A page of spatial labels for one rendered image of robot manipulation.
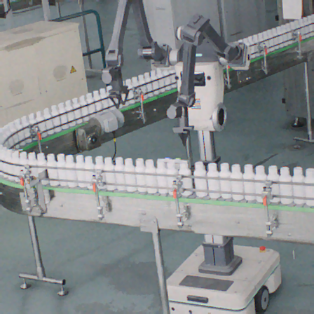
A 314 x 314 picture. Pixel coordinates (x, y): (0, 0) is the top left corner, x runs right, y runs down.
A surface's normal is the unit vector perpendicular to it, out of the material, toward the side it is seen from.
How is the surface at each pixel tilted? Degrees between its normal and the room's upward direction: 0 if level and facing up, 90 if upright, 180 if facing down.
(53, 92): 90
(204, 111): 90
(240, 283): 0
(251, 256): 0
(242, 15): 90
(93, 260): 0
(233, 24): 90
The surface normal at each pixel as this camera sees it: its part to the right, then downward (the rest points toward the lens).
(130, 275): -0.14, -0.94
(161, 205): -0.49, 0.33
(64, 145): 0.67, 0.14
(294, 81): -0.73, 0.30
